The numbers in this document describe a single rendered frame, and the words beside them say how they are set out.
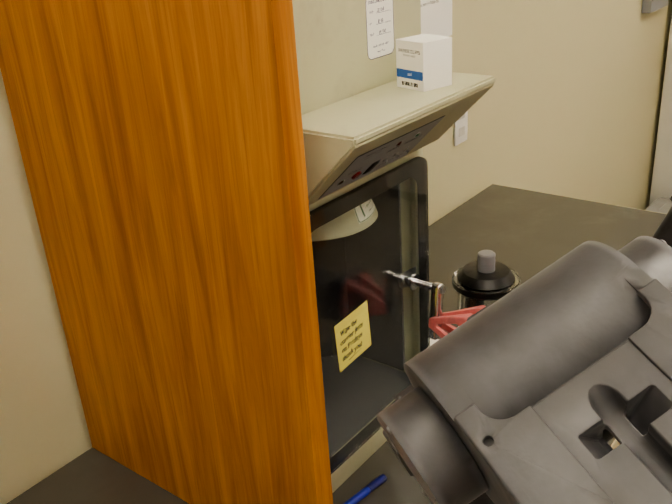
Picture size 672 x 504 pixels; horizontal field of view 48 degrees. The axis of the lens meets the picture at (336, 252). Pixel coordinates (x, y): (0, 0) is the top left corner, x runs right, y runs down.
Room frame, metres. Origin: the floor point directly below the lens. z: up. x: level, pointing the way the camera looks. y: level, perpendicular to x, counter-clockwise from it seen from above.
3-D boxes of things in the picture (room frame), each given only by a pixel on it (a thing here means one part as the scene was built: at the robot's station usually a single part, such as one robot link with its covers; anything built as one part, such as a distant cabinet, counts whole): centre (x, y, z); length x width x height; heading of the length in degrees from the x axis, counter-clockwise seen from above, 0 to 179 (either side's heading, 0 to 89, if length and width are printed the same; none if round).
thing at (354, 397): (0.95, -0.04, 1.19); 0.30 x 0.01 x 0.40; 141
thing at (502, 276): (1.09, -0.24, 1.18); 0.09 x 0.09 x 0.07
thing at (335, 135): (0.92, -0.08, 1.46); 0.32 x 0.11 x 0.10; 141
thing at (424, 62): (0.97, -0.13, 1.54); 0.05 x 0.05 x 0.06; 36
